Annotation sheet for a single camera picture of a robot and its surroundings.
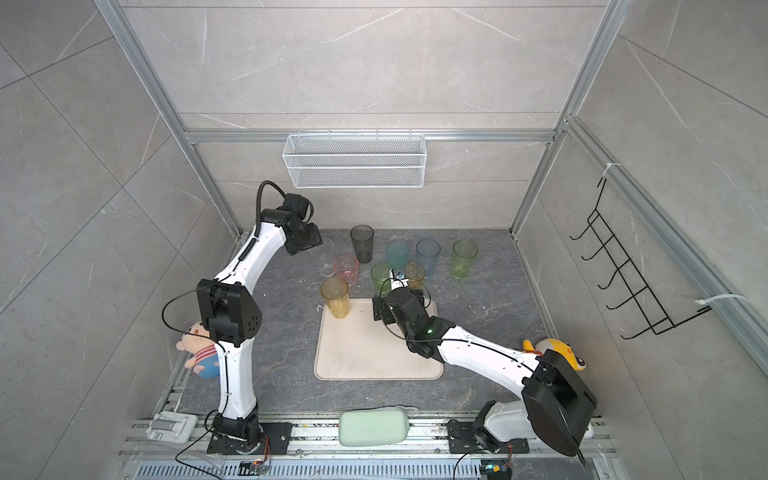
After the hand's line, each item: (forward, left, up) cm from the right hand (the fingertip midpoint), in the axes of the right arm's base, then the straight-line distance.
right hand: (393, 294), depth 83 cm
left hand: (+21, +25, +2) cm, 33 cm away
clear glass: (+21, +24, -8) cm, 33 cm away
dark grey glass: (+27, +11, -4) cm, 30 cm away
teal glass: (+21, -2, -6) cm, 22 cm away
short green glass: (+14, +4, -9) cm, 17 cm away
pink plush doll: (-15, +52, -9) cm, 55 cm away
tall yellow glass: (+7, +19, -9) cm, 22 cm away
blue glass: (+18, -12, -2) cm, 21 cm away
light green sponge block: (-31, +6, -13) cm, 34 cm away
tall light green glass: (+17, -24, -2) cm, 29 cm away
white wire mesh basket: (+44, +13, +15) cm, 49 cm away
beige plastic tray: (-8, +12, -17) cm, 22 cm away
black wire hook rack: (-3, -54, +16) cm, 56 cm away
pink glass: (+19, +16, -11) cm, 27 cm away
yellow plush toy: (-12, -46, -9) cm, 48 cm away
